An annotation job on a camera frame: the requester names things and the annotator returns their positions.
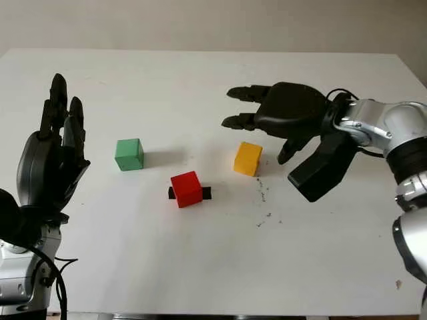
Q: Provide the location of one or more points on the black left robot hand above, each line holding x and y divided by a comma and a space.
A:
43, 166

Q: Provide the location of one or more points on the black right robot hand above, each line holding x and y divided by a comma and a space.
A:
290, 110

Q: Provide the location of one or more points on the yellow wooden block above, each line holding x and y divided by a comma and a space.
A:
247, 160

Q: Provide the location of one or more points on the green wooden block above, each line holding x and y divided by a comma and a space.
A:
129, 155

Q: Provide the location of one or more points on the red wooden block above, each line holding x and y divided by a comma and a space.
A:
187, 190

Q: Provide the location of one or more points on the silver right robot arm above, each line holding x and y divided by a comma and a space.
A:
400, 126

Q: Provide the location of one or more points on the black tape strip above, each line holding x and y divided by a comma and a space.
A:
207, 193

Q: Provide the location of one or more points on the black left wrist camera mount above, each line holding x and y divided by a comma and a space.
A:
13, 220

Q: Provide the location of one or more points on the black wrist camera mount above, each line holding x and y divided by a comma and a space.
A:
13, 220
320, 173

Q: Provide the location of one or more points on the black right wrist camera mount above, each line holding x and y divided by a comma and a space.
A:
320, 173

